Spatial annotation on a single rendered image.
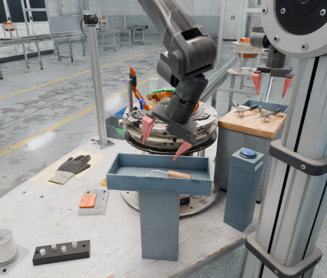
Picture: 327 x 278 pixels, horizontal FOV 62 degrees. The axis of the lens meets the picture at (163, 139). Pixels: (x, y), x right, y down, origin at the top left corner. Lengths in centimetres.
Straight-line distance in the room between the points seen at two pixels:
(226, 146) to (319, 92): 54
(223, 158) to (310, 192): 50
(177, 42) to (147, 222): 45
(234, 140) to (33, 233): 72
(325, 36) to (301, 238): 39
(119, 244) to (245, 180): 42
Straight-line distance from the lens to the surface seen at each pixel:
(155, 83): 102
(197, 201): 99
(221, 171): 105
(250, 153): 81
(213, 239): 90
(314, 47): 44
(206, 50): 53
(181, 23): 56
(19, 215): 108
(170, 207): 70
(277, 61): 97
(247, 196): 85
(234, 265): 189
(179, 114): 58
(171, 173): 70
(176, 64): 52
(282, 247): 66
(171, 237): 77
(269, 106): 122
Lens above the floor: 142
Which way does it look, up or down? 26 degrees down
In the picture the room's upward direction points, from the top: straight up
